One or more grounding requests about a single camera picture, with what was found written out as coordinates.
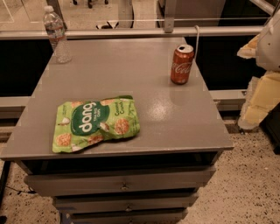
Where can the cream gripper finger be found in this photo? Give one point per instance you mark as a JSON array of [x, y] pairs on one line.
[[263, 94], [248, 51]]

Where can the red coca-cola can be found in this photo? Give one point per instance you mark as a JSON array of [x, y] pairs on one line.
[[181, 64]]

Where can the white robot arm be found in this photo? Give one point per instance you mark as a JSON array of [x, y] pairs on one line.
[[268, 46]]

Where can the clear plastic water bottle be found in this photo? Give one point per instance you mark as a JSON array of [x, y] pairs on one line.
[[56, 33]]

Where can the grey metal railing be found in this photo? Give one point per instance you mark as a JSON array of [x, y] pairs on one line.
[[139, 33]]

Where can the top grey drawer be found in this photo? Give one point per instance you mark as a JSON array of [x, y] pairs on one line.
[[120, 181]]

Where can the grey drawer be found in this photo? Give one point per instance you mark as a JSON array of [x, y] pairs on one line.
[[134, 217], [126, 203], [120, 181]]

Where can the middle grey drawer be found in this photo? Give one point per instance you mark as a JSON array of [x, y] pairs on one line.
[[126, 203]]

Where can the green dang chips bag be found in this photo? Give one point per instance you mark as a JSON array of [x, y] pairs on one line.
[[80, 124]]

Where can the bottom grey drawer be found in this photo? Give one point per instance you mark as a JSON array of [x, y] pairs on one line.
[[134, 217]]

